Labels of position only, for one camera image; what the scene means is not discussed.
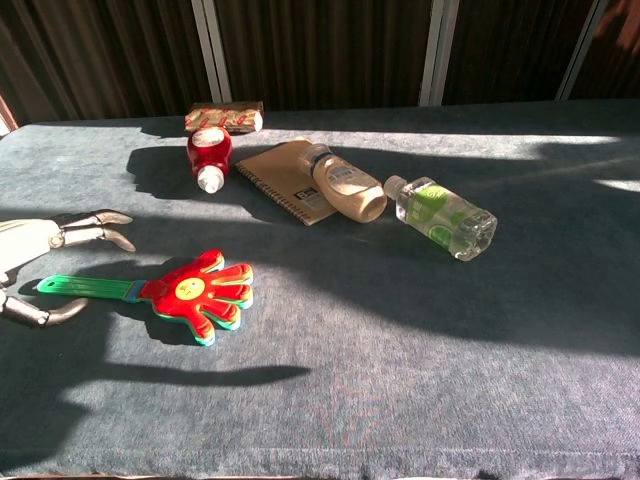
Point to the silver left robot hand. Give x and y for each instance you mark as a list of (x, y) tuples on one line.
[(30, 240)]

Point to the bare human hand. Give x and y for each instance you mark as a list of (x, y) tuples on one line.
[(622, 22)]

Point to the dark brown curtain panel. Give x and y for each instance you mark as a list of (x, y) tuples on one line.
[(515, 50), (610, 75), (110, 55), (325, 50)]

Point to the red bottle white cap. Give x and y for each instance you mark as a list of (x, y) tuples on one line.
[(210, 152)]

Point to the red patterned snack pack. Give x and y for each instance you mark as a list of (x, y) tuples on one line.
[(225, 117)]

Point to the brown spiral notebook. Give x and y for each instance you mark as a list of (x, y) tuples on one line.
[(280, 175)]

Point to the clear bottle green label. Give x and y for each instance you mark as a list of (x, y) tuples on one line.
[(440, 215)]

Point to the beige milk tea bottle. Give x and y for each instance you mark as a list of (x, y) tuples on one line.
[(345, 185)]

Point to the blue-grey felt table cover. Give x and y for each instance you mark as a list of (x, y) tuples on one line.
[(380, 360)]

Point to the white window frame post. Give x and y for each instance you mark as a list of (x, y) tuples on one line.
[(582, 50), (439, 50), (212, 50)]

